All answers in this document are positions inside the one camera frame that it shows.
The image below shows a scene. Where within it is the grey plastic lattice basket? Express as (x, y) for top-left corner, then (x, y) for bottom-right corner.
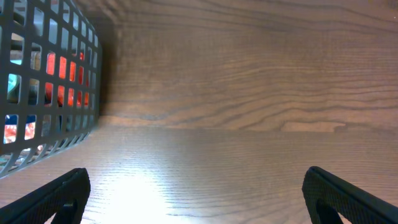
(1, 0), (102, 177)

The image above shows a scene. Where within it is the Kleenex tissue multipack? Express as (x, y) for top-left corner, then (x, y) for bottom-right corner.
(0, 114), (44, 166)

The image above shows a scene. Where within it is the teal small snack packet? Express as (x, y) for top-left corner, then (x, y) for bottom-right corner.
(7, 73), (21, 103)

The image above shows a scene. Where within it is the orange tan cracker package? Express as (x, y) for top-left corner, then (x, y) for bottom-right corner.
(29, 51), (91, 108)

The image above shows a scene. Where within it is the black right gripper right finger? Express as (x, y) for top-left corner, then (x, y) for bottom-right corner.
(302, 166), (397, 224)

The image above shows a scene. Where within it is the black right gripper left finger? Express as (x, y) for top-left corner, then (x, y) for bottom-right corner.
(1, 168), (91, 224)

